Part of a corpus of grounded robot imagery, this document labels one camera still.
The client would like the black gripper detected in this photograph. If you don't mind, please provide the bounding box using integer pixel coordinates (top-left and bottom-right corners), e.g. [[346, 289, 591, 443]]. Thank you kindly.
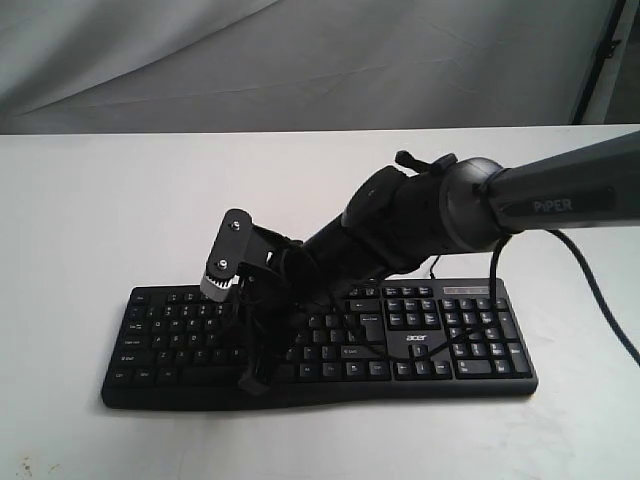
[[238, 219, 380, 396]]

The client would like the grey backdrop cloth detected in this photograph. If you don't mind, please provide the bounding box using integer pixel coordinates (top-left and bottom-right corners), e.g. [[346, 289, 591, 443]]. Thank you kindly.
[[1, 1, 612, 134]]

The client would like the black metal stand pole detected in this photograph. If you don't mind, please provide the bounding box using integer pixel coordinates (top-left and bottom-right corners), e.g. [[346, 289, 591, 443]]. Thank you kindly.
[[571, 1, 639, 125]]

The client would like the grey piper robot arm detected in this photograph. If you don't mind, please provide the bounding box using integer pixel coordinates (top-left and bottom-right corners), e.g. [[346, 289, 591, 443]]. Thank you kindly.
[[237, 133, 639, 401]]

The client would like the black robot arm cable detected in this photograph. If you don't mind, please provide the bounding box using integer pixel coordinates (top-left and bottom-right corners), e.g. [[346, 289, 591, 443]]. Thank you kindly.
[[344, 229, 640, 366]]

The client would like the black acer keyboard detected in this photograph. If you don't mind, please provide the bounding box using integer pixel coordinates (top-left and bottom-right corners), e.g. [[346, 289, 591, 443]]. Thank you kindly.
[[101, 279, 538, 411]]

